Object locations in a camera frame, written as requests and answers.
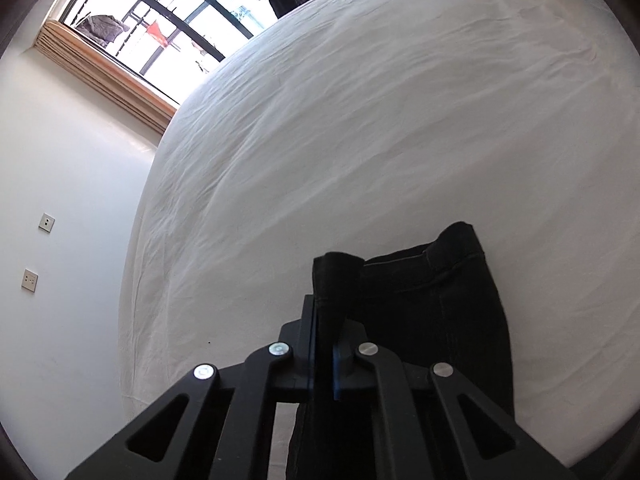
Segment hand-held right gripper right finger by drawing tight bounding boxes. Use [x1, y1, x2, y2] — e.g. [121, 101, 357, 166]
[330, 318, 581, 480]

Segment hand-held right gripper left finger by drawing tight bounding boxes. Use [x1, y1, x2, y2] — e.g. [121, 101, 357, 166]
[65, 295, 318, 480]

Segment black denim pants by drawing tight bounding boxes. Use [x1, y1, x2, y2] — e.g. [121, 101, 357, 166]
[287, 221, 516, 480]

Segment bed with white sheet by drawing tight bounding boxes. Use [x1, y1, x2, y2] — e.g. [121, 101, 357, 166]
[117, 0, 640, 480]

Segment beige curtain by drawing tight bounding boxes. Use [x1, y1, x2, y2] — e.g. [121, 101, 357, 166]
[34, 20, 180, 134]

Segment black framed glass window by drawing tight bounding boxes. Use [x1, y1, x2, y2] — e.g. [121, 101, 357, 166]
[59, 0, 351, 107]

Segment hanging red cloth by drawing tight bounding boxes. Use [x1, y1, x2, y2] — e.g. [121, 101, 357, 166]
[145, 20, 172, 51]

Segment hanging grey garment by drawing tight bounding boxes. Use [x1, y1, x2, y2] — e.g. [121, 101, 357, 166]
[74, 13, 131, 47]

